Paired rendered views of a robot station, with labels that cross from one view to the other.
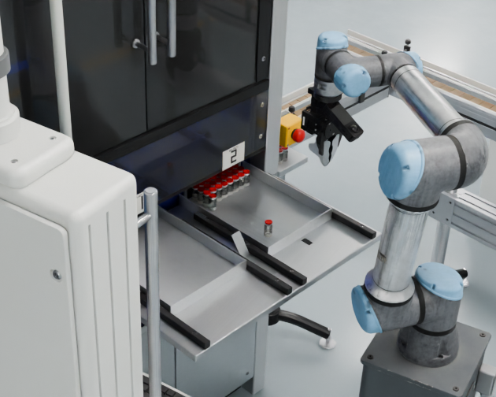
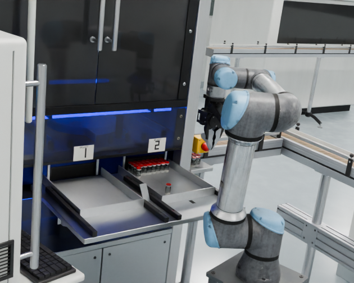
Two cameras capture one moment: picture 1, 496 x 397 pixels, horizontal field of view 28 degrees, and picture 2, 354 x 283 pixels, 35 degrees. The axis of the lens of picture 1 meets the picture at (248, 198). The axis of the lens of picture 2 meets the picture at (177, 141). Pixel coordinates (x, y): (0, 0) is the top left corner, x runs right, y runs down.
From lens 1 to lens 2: 0.82 m
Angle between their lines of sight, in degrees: 19
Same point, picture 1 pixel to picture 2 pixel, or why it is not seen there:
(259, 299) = (144, 221)
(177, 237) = (107, 185)
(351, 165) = not seen: hidden behind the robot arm
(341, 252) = not seen: hidden behind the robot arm
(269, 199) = (177, 179)
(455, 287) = (276, 222)
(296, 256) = (181, 206)
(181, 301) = (89, 209)
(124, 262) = (9, 102)
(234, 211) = (151, 181)
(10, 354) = not seen: outside the picture
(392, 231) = (227, 159)
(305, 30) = (261, 159)
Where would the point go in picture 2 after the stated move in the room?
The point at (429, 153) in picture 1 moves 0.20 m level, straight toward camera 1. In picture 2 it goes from (253, 96) to (230, 109)
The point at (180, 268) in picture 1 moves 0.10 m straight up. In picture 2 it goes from (100, 199) to (102, 174)
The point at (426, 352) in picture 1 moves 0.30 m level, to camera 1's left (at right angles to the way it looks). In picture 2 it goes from (253, 273) to (164, 254)
